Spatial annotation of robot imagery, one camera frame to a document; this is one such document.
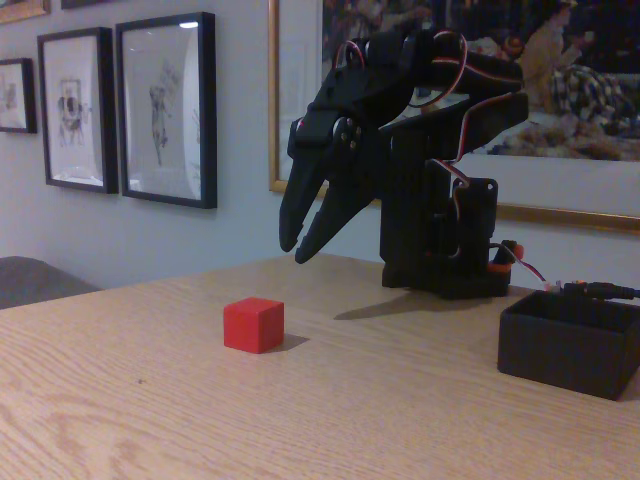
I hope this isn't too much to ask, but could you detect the red cube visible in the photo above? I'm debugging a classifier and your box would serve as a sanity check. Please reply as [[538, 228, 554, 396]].
[[222, 296, 286, 355]]

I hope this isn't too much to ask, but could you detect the black box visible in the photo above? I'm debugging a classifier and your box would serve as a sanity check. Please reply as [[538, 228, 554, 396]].
[[497, 289, 640, 402]]

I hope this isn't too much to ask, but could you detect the large black framed drawing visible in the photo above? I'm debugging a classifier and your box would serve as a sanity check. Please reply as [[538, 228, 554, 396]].
[[115, 12, 218, 210]]

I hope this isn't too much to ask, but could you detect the orange black table clamp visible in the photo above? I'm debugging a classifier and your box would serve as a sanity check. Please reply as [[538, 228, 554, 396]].
[[487, 239, 526, 287]]

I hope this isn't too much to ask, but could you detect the large gold framed painting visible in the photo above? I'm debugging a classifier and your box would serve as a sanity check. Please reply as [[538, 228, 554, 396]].
[[267, 0, 640, 236]]

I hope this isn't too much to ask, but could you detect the medium black framed drawing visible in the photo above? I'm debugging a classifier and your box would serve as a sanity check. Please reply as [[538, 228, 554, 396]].
[[37, 27, 120, 195]]

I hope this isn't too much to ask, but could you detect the small black framed drawing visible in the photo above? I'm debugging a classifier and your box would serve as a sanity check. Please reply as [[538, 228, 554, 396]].
[[0, 57, 38, 135]]

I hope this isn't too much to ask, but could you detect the red white arm cable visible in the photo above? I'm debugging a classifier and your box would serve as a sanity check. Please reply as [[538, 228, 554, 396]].
[[430, 89, 526, 191]]

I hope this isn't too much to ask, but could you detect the red white servo cable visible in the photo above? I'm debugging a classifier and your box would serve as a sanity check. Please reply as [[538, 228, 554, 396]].
[[513, 257, 562, 293]]

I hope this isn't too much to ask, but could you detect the small gold picture frame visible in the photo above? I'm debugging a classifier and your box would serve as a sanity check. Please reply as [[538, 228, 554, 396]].
[[0, 0, 52, 25]]

